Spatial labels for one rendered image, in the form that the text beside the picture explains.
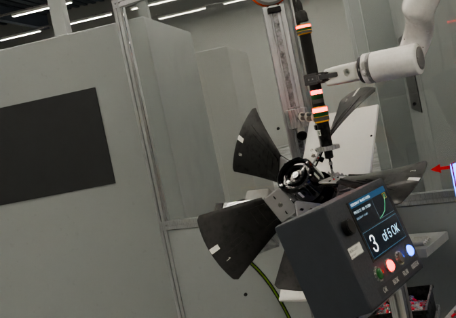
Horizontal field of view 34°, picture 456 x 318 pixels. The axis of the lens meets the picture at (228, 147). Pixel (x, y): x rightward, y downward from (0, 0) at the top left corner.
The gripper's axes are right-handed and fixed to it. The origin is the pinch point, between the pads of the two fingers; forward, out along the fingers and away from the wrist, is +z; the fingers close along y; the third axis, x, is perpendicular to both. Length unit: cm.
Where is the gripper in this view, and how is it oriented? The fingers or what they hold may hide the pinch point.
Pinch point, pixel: (314, 78)
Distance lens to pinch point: 213.1
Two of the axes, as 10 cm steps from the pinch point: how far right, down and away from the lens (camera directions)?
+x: -1.8, -9.8, -0.6
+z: -8.2, 1.2, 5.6
